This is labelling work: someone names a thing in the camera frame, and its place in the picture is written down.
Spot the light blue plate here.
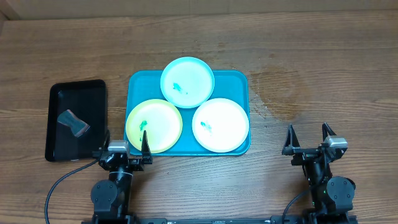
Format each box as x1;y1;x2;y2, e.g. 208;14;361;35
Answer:
160;57;215;109

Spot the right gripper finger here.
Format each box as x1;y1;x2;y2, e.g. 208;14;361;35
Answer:
284;124;300;149
322;123;336;140

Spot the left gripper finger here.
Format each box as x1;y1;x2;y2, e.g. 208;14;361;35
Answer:
99;130;110;152
141;130;152;159

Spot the orange and black sponge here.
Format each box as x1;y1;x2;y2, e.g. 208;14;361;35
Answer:
57;110;90;138

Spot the white plate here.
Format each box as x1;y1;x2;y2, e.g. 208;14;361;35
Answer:
192;98;249;153

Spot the yellow green plate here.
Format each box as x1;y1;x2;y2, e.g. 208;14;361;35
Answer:
125;99;183;154

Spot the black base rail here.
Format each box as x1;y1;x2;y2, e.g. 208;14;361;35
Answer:
81;214;358;224

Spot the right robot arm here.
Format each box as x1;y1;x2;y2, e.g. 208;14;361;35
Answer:
280;123;358;223

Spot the black plastic tray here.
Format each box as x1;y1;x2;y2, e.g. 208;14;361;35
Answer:
45;80;108;162

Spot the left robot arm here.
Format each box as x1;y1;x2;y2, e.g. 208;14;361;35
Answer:
91;131;153;223

